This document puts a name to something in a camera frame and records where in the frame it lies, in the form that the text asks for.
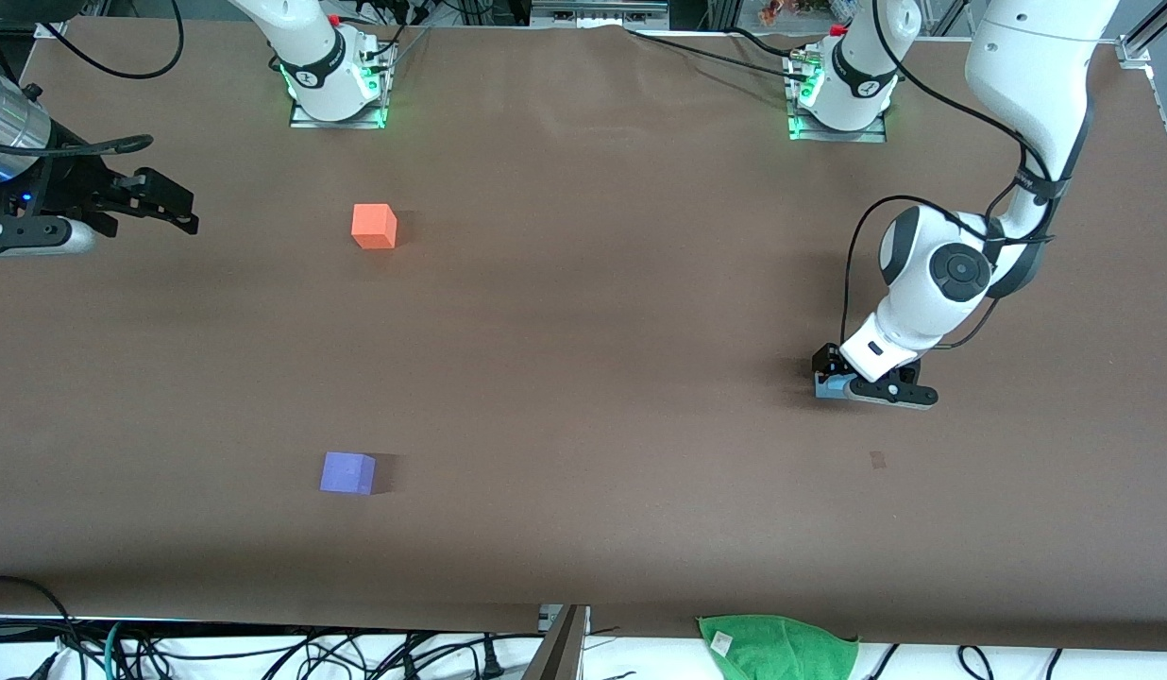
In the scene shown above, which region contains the orange foam block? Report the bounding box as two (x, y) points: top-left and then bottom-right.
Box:
(351, 203), (398, 250)

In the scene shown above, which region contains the purple foam block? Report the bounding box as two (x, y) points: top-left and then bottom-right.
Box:
(319, 451), (378, 495)

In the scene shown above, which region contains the green cloth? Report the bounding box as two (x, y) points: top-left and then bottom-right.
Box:
(697, 614), (861, 680)

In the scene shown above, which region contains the silver metal box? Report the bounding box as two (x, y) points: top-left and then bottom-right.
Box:
(532, 0), (669, 30)

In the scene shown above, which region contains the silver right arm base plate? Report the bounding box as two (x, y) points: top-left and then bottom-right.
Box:
(289, 42), (397, 129)

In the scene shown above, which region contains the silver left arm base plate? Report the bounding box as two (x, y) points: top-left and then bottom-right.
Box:
(786, 47), (888, 144)

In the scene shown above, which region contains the grey metal post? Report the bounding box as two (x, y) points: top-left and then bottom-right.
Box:
(522, 604), (591, 680)

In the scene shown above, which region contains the aluminium frame profile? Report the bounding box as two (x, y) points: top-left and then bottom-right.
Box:
(1117, 0), (1167, 67)

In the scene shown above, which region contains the teal cable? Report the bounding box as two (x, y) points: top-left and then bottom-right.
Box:
(102, 619), (131, 680)

